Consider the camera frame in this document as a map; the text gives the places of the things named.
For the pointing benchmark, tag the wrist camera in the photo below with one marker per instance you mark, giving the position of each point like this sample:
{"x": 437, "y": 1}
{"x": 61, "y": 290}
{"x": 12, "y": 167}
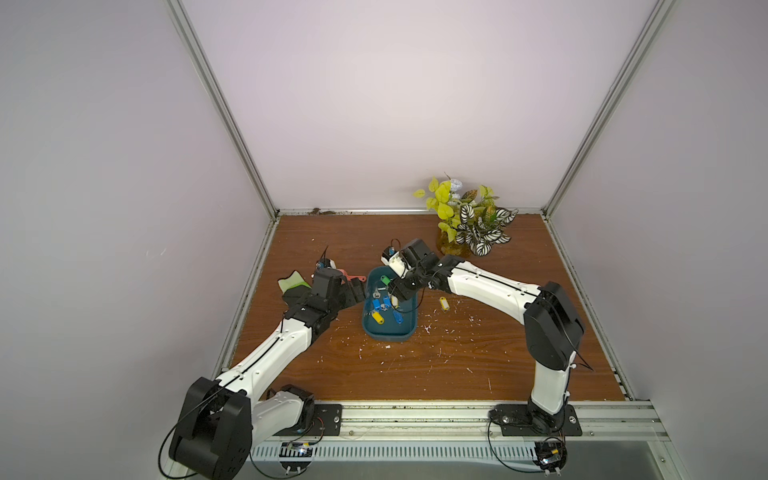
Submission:
{"x": 394, "y": 260}
{"x": 324, "y": 262}

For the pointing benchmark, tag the right controller board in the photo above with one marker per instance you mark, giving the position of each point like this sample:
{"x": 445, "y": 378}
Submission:
{"x": 551, "y": 455}

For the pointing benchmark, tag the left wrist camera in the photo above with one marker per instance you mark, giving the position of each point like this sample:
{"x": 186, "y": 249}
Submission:
{"x": 324, "y": 262}

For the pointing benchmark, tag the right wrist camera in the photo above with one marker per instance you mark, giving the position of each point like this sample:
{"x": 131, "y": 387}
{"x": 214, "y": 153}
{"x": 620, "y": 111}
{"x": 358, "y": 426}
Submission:
{"x": 394, "y": 260}

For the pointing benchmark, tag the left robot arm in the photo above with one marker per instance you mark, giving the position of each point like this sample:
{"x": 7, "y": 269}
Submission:
{"x": 222, "y": 419}

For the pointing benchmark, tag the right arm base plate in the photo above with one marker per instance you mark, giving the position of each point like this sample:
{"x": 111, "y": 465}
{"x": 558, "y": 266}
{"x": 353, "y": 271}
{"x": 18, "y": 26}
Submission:
{"x": 528, "y": 420}

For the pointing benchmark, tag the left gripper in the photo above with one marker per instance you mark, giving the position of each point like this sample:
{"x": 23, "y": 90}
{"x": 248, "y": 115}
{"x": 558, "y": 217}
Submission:
{"x": 351, "y": 298}

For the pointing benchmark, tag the artificial potted plant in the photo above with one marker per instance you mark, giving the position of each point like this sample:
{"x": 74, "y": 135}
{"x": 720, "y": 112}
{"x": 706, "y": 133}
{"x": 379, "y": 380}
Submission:
{"x": 470, "y": 222}

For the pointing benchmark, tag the teal plastic storage box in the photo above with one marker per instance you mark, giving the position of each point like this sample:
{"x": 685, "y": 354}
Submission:
{"x": 390, "y": 331}

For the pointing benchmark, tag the left controller board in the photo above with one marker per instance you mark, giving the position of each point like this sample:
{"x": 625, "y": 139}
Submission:
{"x": 294, "y": 457}

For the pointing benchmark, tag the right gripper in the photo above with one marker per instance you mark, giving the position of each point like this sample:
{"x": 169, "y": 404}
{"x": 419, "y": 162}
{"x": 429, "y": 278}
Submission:
{"x": 405, "y": 286}

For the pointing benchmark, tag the yellow tag key in box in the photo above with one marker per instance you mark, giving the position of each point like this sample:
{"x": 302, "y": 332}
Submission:
{"x": 378, "y": 318}

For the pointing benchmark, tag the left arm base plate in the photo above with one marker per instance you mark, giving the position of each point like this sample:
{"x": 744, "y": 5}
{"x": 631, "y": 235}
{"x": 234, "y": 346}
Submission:
{"x": 325, "y": 421}

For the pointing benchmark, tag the green black work glove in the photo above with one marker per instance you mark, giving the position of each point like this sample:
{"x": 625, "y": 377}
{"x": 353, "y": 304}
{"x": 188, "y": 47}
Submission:
{"x": 292, "y": 281}

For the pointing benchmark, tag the pink plastic scoop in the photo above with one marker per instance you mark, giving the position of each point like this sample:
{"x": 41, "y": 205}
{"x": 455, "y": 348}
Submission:
{"x": 350, "y": 278}

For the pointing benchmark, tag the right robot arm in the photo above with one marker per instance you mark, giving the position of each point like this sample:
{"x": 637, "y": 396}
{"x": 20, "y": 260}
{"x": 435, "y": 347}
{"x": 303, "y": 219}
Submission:
{"x": 553, "y": 327}

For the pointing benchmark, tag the controller board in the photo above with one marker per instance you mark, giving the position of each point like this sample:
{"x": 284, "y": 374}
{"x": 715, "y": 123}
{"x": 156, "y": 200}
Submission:
{"x": 551, "y": 455}
{"x": 294, "y": 457}

